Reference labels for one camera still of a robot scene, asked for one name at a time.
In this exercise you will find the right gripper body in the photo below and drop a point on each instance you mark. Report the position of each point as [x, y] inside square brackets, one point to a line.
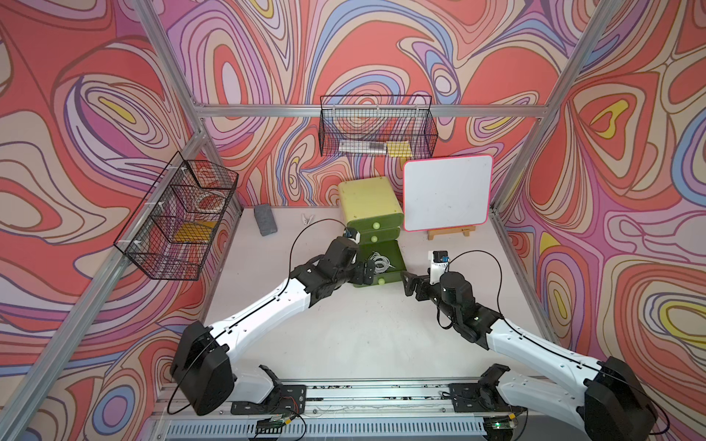
[427, 291]

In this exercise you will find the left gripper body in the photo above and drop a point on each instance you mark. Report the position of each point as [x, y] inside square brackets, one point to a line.
[358, 277]

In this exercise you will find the white earphones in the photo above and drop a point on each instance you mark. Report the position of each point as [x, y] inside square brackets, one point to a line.
[381, 263]

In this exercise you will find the green drawer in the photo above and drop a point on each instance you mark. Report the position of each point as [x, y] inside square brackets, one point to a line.
[389, 249]
[377, 223]
[379, 236]

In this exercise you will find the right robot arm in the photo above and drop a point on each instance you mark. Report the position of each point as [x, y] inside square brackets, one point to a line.
[603, 399]

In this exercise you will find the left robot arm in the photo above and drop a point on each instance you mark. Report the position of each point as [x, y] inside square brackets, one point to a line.
[204, 367]

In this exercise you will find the yellow green drawer cabinet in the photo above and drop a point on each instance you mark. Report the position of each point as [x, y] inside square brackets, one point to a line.
[369, 198]

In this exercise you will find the wooden easel stand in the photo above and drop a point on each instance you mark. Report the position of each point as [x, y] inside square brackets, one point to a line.
[465, 231]

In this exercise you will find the white clip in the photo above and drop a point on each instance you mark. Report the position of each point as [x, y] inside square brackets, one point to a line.
[308, 219]

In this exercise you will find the pink framed whiteboard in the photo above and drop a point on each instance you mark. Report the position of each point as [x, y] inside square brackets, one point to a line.
[447, 192]

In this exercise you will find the grey sponge block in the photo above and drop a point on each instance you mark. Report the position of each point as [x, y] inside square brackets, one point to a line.
[265, 220]

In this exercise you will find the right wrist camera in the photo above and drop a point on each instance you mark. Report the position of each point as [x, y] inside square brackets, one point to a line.
[438, 265]

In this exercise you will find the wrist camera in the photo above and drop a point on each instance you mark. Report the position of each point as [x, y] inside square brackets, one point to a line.
[438, 265]
[352, 234]

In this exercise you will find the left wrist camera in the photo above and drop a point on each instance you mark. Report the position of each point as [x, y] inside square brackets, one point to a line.
[352, 234]

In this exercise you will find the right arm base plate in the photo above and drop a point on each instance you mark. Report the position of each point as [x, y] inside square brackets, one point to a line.
[477, 398]

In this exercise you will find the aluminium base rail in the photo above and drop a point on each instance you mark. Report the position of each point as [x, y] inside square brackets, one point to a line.
[365, 410]

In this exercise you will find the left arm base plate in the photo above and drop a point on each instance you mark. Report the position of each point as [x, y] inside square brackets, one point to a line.
[287, 399]

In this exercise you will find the back black wire basket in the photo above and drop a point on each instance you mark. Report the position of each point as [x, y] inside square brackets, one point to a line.
[395, 126]

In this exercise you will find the black wire basket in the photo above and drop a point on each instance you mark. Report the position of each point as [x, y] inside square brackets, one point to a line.
[171, 234]
[395, 126]

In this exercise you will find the left black wire basket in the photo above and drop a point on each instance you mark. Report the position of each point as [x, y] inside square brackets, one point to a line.
[171, 234]

